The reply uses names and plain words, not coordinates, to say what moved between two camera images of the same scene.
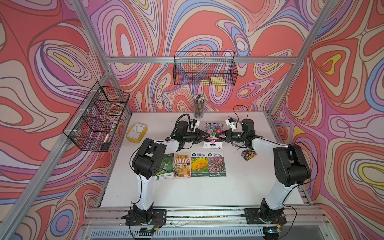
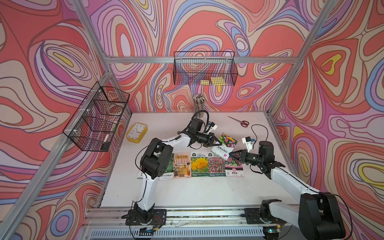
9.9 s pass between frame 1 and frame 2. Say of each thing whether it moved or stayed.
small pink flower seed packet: moved
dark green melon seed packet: stayed
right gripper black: moved
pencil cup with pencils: stayed
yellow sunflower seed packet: stayed
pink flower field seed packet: stayed
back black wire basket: stayed
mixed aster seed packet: moved
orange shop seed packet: stayed
